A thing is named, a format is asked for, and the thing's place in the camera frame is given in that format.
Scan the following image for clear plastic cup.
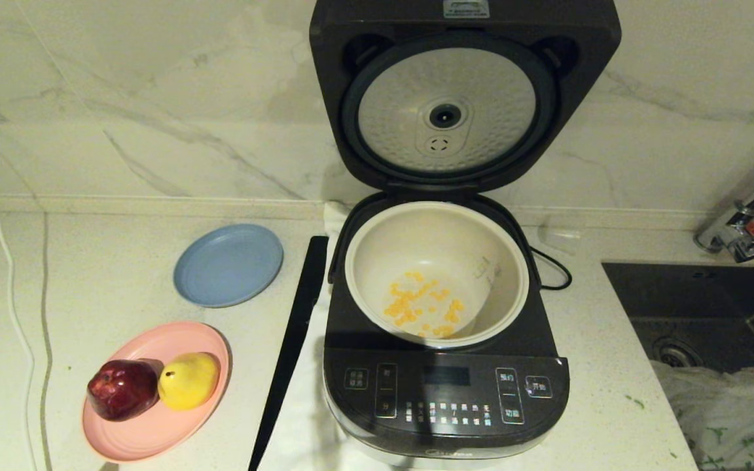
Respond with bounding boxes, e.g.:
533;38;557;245
537;222;582;256

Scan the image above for black rice cooker lid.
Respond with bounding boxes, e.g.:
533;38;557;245
309;0;622;192

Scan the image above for dark sink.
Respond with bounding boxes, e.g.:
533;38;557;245
600;262;754;393

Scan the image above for white cable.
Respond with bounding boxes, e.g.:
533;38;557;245
0;114;42;471

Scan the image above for yellow pear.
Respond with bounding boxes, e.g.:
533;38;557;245
157;353;221;411

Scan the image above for black power cord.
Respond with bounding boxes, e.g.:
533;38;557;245
529;245;573;291

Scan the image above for white inner pot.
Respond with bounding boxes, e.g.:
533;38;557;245
345;201;530;348

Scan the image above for long black flat strip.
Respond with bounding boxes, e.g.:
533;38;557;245
248;235;331;471

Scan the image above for pink plate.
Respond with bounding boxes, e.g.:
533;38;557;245
81;321;232;462

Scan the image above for white green patterned cloth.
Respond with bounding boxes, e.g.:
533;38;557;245
652;360;754;471

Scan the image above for chrome faucet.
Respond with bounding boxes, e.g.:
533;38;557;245
691;149;754;264

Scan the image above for blue plate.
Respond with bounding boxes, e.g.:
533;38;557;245
173;224;285;308

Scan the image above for red apple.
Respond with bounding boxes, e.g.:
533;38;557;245
86;359;159;423

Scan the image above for yellow corn kernels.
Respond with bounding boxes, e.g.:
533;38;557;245
384;270;467;339

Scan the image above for black rice cooker base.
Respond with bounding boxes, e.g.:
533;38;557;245
322;192;571;468

